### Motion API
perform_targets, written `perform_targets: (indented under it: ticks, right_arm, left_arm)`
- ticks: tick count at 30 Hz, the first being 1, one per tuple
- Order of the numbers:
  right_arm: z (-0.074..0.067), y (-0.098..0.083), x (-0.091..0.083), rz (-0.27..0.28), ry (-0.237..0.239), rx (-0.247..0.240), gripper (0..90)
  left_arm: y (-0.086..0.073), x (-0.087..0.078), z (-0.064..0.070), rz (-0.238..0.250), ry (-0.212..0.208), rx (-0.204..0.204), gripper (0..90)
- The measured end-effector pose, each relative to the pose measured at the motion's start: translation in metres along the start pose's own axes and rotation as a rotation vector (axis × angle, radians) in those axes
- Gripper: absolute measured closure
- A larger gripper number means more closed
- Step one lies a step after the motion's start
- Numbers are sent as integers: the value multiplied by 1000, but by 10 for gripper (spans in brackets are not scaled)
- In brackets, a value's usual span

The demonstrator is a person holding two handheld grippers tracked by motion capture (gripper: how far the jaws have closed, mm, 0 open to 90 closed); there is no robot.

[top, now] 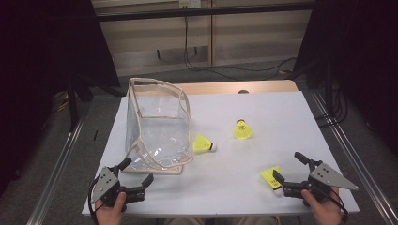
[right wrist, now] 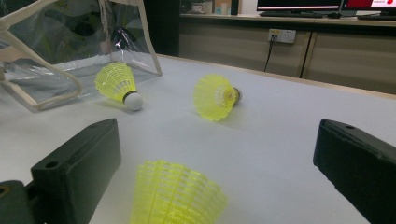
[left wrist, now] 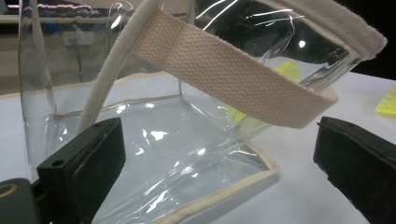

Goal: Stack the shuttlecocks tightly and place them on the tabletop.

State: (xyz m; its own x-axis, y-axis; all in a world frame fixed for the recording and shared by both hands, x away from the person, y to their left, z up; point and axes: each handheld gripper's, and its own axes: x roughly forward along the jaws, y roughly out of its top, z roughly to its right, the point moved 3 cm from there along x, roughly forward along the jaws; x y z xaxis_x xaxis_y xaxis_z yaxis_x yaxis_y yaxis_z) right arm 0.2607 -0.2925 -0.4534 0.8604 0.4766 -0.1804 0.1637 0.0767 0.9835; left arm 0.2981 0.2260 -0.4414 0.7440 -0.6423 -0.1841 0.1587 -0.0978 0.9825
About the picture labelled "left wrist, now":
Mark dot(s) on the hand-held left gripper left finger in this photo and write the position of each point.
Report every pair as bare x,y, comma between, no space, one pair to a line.
84,168

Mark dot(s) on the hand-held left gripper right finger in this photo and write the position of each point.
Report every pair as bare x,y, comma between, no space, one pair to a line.
358,168

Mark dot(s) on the clear plastic bag beige trim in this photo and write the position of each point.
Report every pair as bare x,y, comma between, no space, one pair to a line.
218,71

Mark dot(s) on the yellow shuttlecock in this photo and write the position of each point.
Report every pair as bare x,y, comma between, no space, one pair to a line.
238,115
388,102
289,71

